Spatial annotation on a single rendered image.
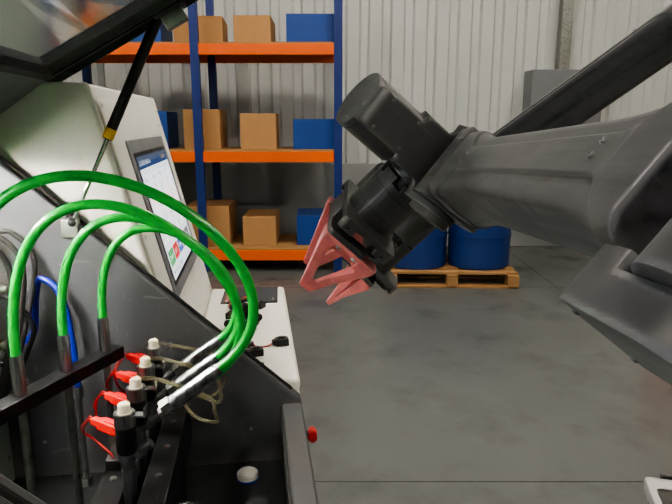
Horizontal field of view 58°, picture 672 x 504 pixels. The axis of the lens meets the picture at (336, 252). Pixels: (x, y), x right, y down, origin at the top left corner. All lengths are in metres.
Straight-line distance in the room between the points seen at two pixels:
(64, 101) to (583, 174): 1.01
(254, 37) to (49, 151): 5.06
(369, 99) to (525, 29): 7.10
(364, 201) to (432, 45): 6.82
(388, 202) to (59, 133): 0.72
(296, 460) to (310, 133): 5.20
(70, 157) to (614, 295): 1.06
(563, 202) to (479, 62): 7.21
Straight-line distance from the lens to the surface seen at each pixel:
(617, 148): 0.24
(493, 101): 7.49
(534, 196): 0.28
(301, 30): 6.15
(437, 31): 7.39
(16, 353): 0.96
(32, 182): 0.81
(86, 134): 1.16
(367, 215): 0.59
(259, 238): 6.24
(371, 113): 0.53
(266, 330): 1.50
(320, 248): 0.59
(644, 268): 0.17
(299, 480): 0.98
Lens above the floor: 1.48
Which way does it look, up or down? 12 degrees down
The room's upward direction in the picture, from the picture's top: straight up
